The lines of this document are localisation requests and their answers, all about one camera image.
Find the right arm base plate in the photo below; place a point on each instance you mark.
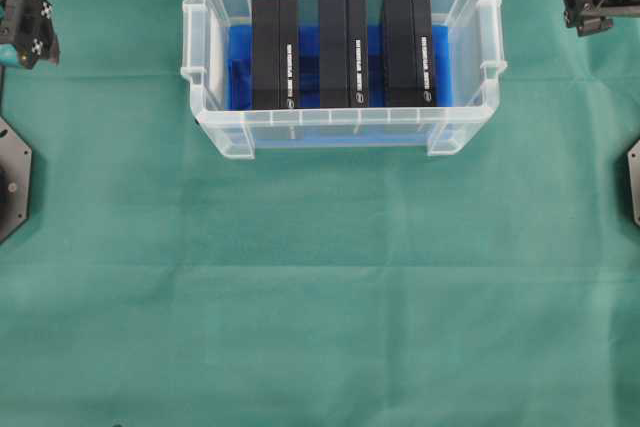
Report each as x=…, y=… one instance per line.
x=633, y=162

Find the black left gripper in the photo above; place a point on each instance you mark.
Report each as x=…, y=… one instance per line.
x=27, y=33

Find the blue foam case liner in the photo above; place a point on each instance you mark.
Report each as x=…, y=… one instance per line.
x=240, y=98

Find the green table cloth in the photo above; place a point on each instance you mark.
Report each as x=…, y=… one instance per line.
x=158, y=283

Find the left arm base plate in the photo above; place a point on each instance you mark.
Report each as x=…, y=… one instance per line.
x=16, y=162

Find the black box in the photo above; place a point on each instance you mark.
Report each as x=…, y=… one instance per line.
x=409, y=57
x=275, y=73
x=343, y=56

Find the clear plastic storage case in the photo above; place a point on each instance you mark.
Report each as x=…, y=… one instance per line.
x=476, y=56

